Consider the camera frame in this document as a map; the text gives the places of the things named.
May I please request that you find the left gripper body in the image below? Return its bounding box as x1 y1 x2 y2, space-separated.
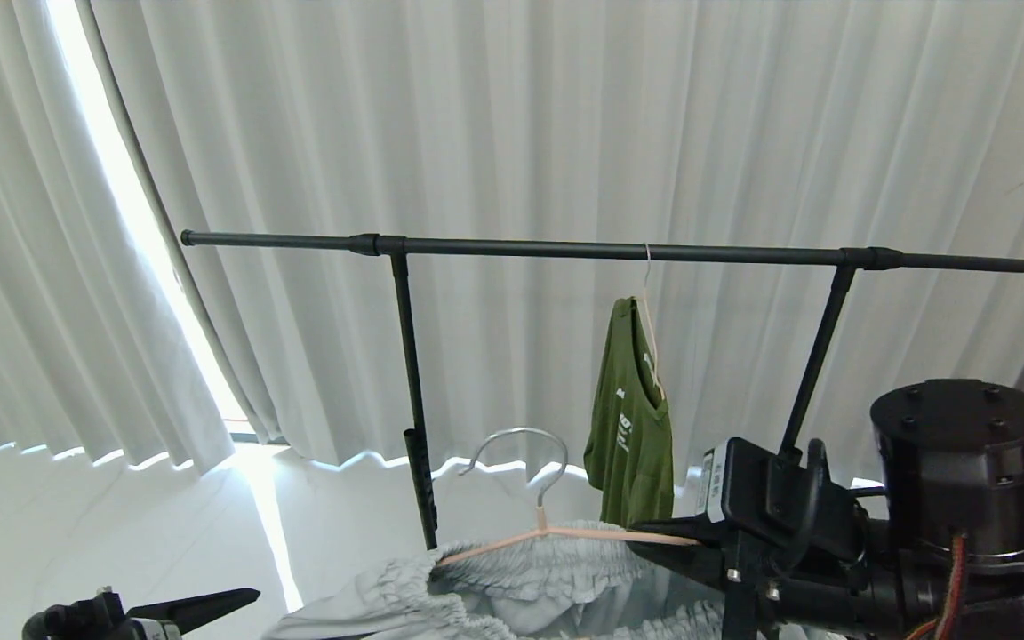
23 587 184 640

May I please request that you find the black cable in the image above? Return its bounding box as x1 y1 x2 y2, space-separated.
792 438 833 570

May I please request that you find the pink clothes hanger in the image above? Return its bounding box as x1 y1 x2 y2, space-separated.
632 244 666 396
436 428 701 567

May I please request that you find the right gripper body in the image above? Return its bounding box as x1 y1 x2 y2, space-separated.
724 533 908 640

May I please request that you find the pale grey garment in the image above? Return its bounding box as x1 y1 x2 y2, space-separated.
263 520 842 640

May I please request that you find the black clothes rack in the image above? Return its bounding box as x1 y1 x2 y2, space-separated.
180 229 1024 552

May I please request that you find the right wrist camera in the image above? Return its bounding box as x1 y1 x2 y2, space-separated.
697 437 866 563

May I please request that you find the green shirt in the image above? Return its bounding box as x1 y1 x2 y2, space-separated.
583 298 676 527

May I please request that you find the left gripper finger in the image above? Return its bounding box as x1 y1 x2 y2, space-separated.
125 588 261 634

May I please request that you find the white curtain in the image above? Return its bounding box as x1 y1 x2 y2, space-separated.
90 0 1024 499
0 0 237 472

